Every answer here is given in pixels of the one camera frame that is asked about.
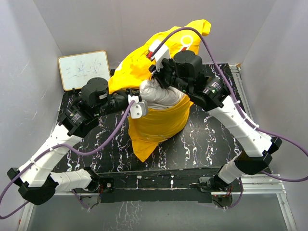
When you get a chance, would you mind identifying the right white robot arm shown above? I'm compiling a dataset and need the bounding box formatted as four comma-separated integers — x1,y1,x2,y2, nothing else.
148,50,282,191

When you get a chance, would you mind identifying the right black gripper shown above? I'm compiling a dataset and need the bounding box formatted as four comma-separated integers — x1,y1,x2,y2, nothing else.
150,55,192,95

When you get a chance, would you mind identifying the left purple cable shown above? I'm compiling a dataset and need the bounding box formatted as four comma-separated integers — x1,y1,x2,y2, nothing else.
0,100,137,219

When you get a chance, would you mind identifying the aluminium frame rail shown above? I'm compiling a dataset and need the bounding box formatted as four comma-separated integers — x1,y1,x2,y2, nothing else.
16,64,298,231

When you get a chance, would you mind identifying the yellow Pikachu pillowcase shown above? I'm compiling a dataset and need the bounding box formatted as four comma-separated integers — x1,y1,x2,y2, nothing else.
108,19,212,163

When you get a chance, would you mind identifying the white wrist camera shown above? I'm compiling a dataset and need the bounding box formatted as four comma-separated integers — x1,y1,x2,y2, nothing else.
128,95,148,119
148,39,171,72

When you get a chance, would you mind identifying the white pillow insert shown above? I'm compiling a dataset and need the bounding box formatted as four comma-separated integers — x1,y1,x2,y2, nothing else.
140,79,185,110

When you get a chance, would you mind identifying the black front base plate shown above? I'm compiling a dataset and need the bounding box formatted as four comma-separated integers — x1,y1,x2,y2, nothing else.
72,168,244,204

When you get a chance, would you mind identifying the small whiteboard wooden frame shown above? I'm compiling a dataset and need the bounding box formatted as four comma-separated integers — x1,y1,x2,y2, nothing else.
58,51,111,91

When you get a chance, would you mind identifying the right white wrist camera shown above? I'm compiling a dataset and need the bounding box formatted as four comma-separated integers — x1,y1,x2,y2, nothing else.
148,39,171,72

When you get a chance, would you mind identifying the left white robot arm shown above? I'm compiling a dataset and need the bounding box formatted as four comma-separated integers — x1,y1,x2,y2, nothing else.
7,77,132,205

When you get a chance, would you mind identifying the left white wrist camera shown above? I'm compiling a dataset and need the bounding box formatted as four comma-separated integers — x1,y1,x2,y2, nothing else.
128,95,148,119

